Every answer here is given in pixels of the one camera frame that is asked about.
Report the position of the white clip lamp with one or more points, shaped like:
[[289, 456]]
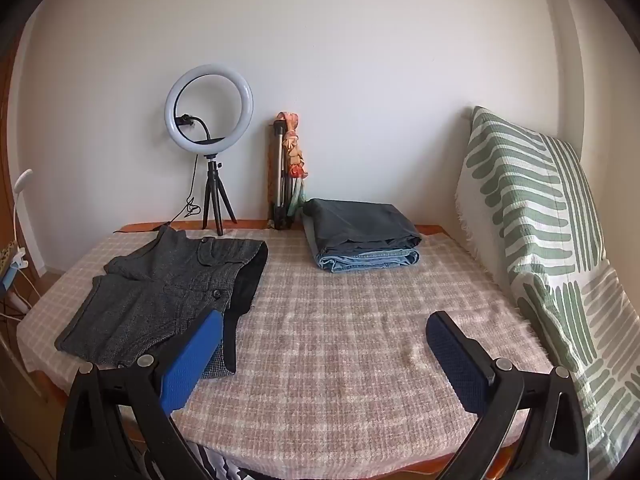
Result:
[[22, 177]]

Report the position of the small black tripod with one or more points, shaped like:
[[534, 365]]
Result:
[[212, 185]]

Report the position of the grey tweed pants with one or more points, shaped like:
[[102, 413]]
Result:
[[150, 285]]

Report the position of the folded blue jeans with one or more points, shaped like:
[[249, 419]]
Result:
[[365, 261]]

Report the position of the dark grey folded pants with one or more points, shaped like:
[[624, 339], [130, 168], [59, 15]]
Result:
[[360, 225]]

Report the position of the folded silver tripod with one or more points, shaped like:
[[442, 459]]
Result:
[[276, 170]]

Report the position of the folded tripod with orange cloth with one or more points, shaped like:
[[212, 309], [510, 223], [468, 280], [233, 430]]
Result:
[[295, 155]]

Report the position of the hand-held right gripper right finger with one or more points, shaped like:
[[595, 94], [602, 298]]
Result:
[[457, 360]]

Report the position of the pink checked blanket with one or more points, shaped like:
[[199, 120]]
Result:
[[325, 335]]

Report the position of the green and white patterned cushion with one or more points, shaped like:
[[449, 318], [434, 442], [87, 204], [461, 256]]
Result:
[[525, 185]]

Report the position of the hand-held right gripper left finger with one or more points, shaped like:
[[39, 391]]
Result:
[[192, 360]]

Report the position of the black white striped cloth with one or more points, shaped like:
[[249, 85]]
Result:
[[220, 465]]

